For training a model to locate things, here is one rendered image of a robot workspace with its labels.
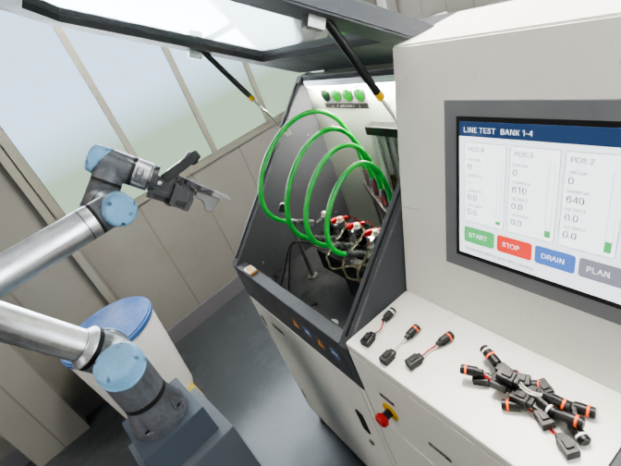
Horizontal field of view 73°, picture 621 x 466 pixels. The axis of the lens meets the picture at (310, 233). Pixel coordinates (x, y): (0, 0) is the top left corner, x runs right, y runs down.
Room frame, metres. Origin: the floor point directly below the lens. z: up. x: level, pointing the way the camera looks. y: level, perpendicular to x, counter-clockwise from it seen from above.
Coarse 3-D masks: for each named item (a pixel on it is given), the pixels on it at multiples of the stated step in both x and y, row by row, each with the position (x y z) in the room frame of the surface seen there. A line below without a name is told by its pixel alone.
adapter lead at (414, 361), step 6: (444, 336) 0.64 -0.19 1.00; (450, 336) 0.64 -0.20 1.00; (438, 342) 0.63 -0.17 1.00; (444, 342) 0.63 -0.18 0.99; (432, 348) 0.63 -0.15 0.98; (414, 354) 0.63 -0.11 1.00; (420, 354) 0.62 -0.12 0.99; (426, 354) 0.63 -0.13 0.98; (408, 360) 0.62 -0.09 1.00; (414, 360) 0.61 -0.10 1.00; (420, 360) 0.61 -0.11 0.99; (408, 366) 0.61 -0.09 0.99; (414, 366) 0.60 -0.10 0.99
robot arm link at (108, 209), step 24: (120, 192) 0.95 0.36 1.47; (72, 216) 0.90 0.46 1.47; (96, 216) 0.90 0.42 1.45; (120, 216) 0.90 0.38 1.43; (24, 240) 0.85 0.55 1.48; (48, 240) 0.85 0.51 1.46; (72, 240) 0.86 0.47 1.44; (0, 264) 0.80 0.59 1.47; (24, 264) 0.81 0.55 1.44; (48, 264) 0.83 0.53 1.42; (0, 288) 0.78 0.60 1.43
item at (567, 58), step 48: (528, 0) 0.82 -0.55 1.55; (576, 0) 0.68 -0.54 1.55; (432, 48) 0.81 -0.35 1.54; (480, 48) 0.71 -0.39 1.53; (528, 48) 0.64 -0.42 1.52; (576, 48) 0.57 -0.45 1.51; (432, 96) 0.80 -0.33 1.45; (480, 96) 0.70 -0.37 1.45; (528, 96) 0.62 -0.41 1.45; (576, 96) 0.56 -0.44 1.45; (432, 144) 0.79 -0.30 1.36; (432, 192) 0.79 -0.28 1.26; (432, 240) 0.78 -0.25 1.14; (432, 288) 0.77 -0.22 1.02; (480, 288) 0.66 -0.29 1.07; (528, 336) 0.55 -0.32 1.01; (576, 336) 0.48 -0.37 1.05; (384, 384) 0.64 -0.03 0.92; (384, 432) 0.74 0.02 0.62; (432, 432) 0.53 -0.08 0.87
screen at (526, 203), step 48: (480, 144) 0.69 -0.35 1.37; (528, 144) 0.61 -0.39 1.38; (576, 144) 0.54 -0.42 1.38; (480, 192) 0.68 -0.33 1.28; (528, 192) 0.59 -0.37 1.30; (576, 192) 0.53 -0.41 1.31; (480, 240) 0.67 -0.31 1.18; (528, 240) 0.58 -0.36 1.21; (576, 240) 0.51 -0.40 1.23; (528, 288) 0.57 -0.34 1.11; (576, 288) 0.49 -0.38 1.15
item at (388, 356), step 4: (416, 324) 0.70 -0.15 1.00; (412, 328) 0.69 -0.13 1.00; (416, 328) 0.69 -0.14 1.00; (408, 332) 0.69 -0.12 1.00; (412, 332) 0.69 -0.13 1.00; (416, 332) 0.69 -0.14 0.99; (404, 336) 0.69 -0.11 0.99; (408, 336) 0.68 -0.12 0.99; (412, 336) 0.68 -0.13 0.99; (400, 344) 0.68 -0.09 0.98; (384, 352) 0.66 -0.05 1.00; (388, 352) 0.65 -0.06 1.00; (392, 352) 0.65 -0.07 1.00; (380, 356) 0.66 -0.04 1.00; (384, 356) 0.65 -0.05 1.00; (388, 356) 0.65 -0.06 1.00; (392, 356) 0.65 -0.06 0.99; (380, 360) 0.65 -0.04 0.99; (384, 360) 0.64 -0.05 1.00; (388, 360) 0.64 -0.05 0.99; (392, 360) 0.65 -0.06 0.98; (384, 364) 0.64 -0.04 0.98; (388, 364) 0.64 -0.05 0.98
